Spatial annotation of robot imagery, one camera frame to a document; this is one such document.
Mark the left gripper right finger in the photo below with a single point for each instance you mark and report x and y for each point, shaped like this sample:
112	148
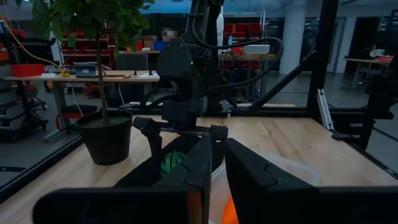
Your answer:
295	205

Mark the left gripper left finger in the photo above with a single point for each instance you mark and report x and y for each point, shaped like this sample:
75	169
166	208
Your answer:
124	205

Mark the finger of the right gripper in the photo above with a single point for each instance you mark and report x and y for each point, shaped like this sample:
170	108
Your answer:
218	149
155	143

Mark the green striped toy watermelon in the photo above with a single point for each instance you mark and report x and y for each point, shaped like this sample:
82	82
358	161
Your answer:
170	163

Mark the orange toy carrot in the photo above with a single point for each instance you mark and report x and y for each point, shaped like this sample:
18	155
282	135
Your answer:
230	214

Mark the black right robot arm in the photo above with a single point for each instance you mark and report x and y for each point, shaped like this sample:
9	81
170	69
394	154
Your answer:
174	62

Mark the green plant in black pot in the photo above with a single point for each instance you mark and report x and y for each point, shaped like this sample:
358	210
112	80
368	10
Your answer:
107	140

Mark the blue plastic bin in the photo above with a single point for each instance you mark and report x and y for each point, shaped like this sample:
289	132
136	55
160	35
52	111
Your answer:
161	46

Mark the black office chair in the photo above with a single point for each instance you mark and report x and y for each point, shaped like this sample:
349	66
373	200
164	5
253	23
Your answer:
132	62

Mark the cardboard box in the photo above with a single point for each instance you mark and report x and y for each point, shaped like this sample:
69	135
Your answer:
169	35
150	42

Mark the red and black chair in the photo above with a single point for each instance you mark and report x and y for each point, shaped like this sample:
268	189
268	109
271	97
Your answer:
77	109

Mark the wooden top workbench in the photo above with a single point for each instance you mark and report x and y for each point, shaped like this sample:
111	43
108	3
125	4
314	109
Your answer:
248	57

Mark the wooden top desk grey legs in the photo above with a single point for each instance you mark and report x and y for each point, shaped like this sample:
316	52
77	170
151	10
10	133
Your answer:
93	79

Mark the white box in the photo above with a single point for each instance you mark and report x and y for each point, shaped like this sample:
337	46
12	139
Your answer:
256	49

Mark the grey blue equipment box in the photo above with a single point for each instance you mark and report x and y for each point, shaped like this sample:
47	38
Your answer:
85	71

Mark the silver aluminium bar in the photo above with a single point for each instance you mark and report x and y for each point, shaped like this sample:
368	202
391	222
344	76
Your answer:
325	109

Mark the red storage bins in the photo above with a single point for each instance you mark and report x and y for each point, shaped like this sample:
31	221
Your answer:
242	29

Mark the red storage shelf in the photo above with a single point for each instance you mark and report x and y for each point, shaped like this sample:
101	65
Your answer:
81	51

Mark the white building column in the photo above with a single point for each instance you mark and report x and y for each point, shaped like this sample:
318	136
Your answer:
292	43

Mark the black rolling cart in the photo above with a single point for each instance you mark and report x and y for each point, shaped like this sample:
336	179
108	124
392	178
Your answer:
18	118

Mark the red plastic bin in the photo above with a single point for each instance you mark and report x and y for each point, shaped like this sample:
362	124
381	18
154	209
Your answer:
28	70

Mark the wooden table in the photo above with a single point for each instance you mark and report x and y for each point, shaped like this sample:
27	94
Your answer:
367	61

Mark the black aluminium rig frame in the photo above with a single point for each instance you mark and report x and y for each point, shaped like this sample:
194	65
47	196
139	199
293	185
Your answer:
321	62

